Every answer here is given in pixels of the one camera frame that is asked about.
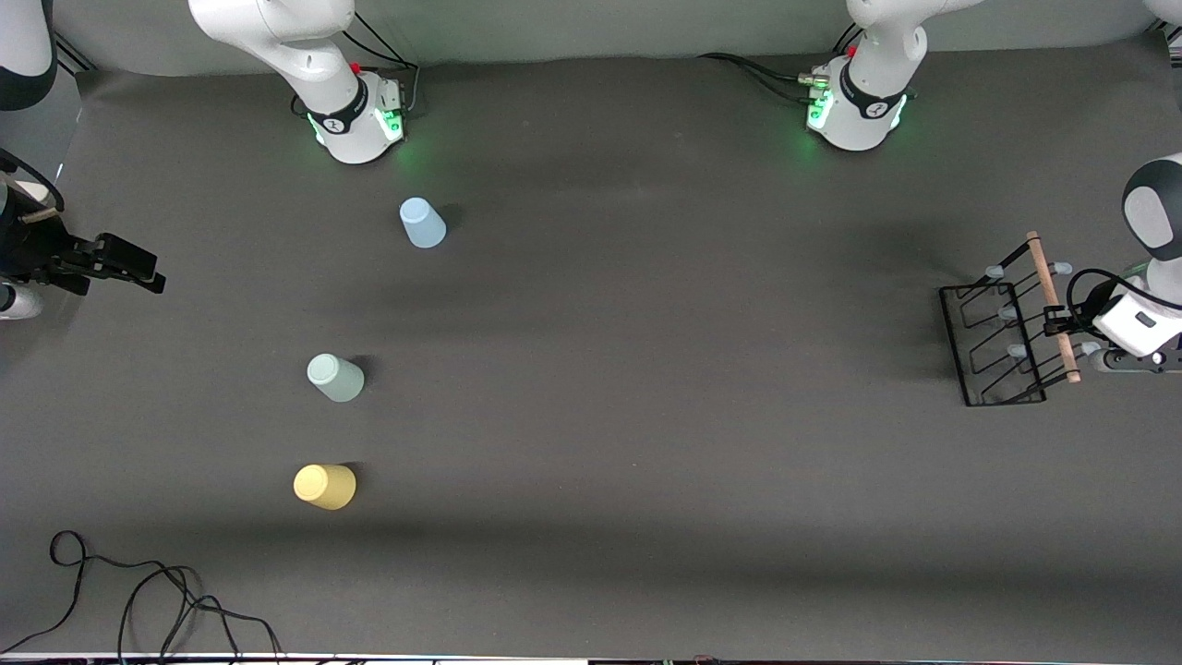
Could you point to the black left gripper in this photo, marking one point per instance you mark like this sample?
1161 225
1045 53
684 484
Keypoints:
1095 301

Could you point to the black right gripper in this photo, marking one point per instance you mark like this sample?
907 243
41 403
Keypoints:
30 247

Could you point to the pale green plastic cup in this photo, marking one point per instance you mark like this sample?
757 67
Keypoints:
334 379

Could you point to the yellow plastic cup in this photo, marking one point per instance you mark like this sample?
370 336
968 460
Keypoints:
325 487

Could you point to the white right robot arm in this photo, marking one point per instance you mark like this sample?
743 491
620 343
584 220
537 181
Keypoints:
314 65

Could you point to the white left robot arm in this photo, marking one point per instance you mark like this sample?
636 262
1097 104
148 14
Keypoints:
868 102

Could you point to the light blue plastic cup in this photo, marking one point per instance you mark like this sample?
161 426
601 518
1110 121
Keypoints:
423 224

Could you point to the beige box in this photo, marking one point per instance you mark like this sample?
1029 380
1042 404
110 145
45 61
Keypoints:
32 192

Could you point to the dark grey table mat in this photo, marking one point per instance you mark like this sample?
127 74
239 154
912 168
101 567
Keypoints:
646 416

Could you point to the black frame rail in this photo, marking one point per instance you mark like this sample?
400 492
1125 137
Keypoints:
1171 44
78 60

